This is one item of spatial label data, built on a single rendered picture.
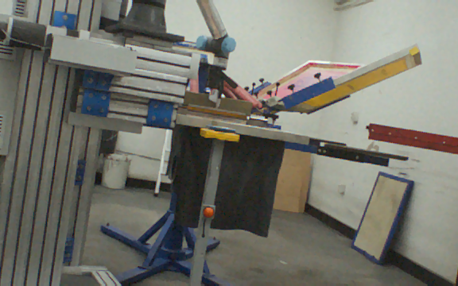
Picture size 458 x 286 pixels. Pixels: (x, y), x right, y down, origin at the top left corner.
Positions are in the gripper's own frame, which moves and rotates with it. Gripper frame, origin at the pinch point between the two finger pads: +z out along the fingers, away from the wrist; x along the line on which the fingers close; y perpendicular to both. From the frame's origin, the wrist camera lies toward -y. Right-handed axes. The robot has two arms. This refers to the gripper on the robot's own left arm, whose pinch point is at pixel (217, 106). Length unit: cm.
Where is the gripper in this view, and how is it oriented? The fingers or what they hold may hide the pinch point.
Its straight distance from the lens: 317.0
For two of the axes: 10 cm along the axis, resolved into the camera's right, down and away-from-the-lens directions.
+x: 1.9, 0.8, -9.8
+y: -9.7, -1.6, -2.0
